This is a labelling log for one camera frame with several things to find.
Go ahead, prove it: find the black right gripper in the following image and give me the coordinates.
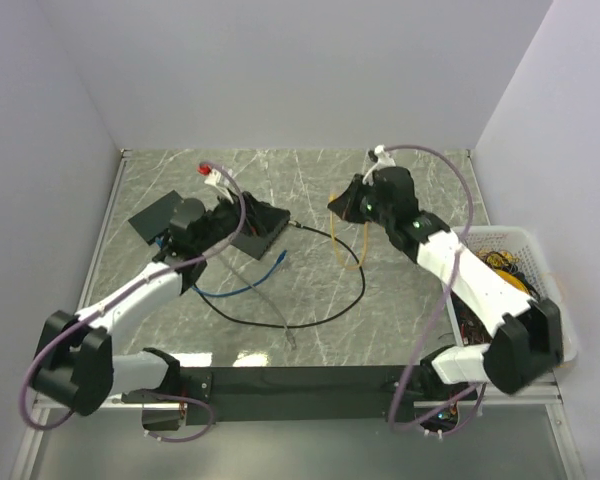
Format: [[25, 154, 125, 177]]
[[330, 174, 395, 229]]

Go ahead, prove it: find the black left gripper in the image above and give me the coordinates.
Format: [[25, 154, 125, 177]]
[[195, 186, 289, 254]]

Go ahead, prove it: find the yellow ethernet cable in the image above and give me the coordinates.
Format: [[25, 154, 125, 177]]
[[329, 192, 369, 272]]

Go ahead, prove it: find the black ethernet cable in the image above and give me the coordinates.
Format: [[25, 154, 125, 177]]
[[194, 219, 366, 330]]

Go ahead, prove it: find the dark network switch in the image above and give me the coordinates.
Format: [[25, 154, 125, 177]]
[[231, 192, 291, 260]]

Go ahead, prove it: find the blue ethernet cable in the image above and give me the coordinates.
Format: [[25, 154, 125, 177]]
[[192, 251, 289, 299]]

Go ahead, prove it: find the black network switch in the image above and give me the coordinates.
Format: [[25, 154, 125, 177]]
[[128, 190, 182, 245]]

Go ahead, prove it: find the grey ethernet cable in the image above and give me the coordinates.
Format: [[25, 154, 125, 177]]
[[219, 252, 299, 350]]

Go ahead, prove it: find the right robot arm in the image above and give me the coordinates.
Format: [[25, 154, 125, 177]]
[[328, 167, 564, 399]]

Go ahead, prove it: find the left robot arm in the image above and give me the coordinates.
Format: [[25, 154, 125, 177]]
[[24, 191, 259, 416]]

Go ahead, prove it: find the white plastic basket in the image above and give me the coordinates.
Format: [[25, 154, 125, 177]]
[[447, 226, 578, 364]]

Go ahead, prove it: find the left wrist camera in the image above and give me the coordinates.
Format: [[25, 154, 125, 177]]
[[198, 163, 232, 199]]

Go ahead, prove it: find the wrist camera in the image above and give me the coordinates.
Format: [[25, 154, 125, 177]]
[[362, 145, 395, 185], [198, 163, 232, 199]]

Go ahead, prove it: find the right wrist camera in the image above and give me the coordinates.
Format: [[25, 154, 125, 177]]
[[362, 145, 395, 185]]

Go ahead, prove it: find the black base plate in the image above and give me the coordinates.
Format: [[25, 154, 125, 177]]
[[165, 366, 404, 422]]

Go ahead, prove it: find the tangled wire bundle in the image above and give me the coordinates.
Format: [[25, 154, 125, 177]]
[[457, 242, 541, 346]]

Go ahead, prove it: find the aluminium rail frame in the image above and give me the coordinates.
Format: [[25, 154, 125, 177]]
[[9, 147, 586, 480]]

